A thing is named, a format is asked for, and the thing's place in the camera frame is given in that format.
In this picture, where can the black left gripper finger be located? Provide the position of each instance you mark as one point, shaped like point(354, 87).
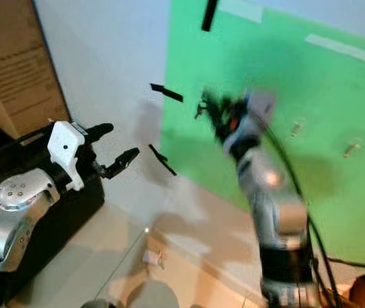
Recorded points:
point(100, 130)
point(123, 160)

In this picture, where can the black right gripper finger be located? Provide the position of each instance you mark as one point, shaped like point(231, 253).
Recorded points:
point(213, 119)
point(218, 100)

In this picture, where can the silver key bunch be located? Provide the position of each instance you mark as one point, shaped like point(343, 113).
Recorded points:
point(203, 106)

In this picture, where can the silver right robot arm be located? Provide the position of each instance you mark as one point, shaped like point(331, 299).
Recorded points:
point(281, 212)

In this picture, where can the black glossy cabinet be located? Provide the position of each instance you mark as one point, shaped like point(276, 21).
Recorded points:
point(15, 157)

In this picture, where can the tall brown cardboard box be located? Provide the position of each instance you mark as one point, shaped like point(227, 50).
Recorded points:
point(18, 70)

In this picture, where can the white paper scrap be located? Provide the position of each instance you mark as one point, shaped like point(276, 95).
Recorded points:
point(152, 258)

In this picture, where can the grey robot foot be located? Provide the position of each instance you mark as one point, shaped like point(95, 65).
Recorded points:
point(144, 295)

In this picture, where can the long white tape strip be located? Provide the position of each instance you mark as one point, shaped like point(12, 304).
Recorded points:
point(346, 50)

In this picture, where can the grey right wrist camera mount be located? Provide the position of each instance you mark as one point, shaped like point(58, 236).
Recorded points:
point(256, 119)

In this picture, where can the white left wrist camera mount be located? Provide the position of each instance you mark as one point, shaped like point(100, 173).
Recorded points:
point(67, 151)

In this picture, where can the small metal wall hook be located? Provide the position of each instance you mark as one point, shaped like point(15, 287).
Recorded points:
point(296, 128)
point(351, 150)

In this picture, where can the green wall sheet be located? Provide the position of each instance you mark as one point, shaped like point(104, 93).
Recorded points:
point(323, 96)

